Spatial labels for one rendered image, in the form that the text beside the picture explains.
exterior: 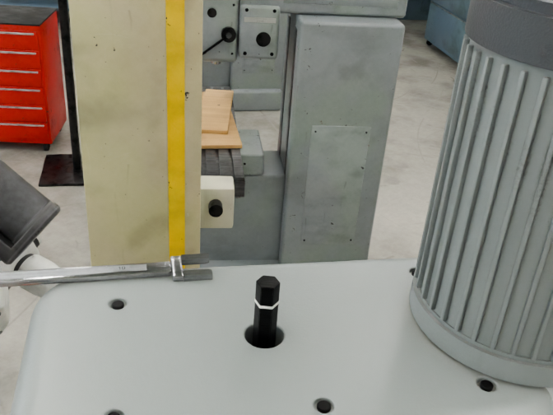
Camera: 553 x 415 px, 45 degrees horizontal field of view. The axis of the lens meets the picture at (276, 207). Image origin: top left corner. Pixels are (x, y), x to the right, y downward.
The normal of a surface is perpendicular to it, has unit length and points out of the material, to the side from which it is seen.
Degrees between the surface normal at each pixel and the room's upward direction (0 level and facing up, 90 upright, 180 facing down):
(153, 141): 90
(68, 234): 0
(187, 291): 0
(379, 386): 0
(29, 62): 90
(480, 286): 90
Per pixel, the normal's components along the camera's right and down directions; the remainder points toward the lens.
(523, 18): -0.81, 0.24
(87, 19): 0.18, 0.50
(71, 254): 0.07, -0.87
